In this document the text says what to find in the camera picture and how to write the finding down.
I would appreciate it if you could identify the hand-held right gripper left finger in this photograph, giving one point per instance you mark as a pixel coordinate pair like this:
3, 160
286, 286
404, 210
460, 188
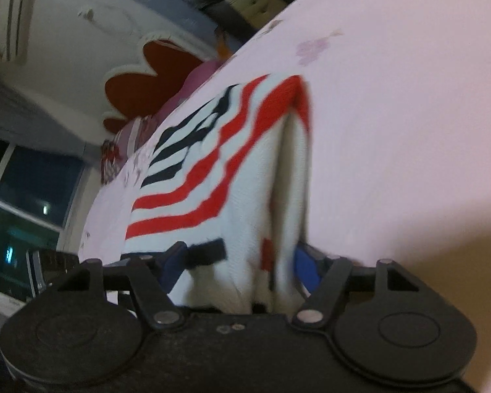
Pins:
172, 263

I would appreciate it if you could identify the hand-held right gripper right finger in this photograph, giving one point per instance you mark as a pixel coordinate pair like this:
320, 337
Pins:
306, 271

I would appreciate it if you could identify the pink striped pillow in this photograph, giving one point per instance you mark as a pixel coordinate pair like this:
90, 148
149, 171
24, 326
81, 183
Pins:
196, 77

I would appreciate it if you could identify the orange wooden frame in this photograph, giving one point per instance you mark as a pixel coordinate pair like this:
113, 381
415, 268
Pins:
223, 43

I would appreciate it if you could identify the red patterned cushion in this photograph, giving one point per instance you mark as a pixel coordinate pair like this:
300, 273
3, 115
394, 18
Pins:
109, 161

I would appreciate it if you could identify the red scalloped headboard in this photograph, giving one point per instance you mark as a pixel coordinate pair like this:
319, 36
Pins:
147, 86

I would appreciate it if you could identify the pink floral bedsheet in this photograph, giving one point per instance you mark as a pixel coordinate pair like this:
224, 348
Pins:
392, 131

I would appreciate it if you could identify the white air conditioner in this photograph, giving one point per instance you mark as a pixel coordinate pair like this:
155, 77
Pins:
14, 22

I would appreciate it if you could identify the white red navy striped sweater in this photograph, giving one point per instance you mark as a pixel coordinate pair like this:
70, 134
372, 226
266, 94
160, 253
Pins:
212, 196

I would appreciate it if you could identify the dark window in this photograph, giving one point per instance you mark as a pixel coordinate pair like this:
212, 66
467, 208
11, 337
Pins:
20, 213

